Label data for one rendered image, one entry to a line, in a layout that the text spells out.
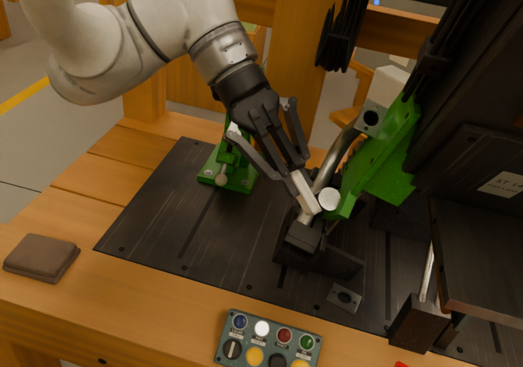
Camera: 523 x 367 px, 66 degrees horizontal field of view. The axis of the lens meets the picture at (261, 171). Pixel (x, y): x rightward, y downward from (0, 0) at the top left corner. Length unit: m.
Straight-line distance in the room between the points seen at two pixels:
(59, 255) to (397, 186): 0.57
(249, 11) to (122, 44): 0.52
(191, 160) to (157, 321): 0.44
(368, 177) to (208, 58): 0.30
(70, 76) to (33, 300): 0.37
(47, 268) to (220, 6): 0.50
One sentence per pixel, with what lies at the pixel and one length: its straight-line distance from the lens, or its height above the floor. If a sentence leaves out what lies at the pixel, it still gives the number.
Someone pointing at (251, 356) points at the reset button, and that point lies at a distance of 0.65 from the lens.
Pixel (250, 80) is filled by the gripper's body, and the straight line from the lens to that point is 0.58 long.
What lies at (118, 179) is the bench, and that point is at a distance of 1.00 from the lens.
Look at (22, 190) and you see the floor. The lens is 2.42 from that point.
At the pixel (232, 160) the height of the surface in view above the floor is 0.99.
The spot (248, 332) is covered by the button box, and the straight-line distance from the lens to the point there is 0.66.
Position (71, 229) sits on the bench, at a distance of 0.90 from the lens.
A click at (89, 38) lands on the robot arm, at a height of 1.31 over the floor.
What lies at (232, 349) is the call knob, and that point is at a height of 0.94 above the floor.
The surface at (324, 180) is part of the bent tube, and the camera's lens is 0.78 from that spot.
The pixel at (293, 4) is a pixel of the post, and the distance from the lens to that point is 0.93.
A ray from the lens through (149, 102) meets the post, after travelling 1.15.
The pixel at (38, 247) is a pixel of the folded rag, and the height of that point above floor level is 0.93.
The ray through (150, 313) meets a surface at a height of 0.90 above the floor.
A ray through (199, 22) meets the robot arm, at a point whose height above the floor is 1.33.
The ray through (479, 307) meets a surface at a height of 1.13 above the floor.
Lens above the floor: 1.51
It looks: 38 degrees down
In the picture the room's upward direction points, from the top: 10 degrees clockwise
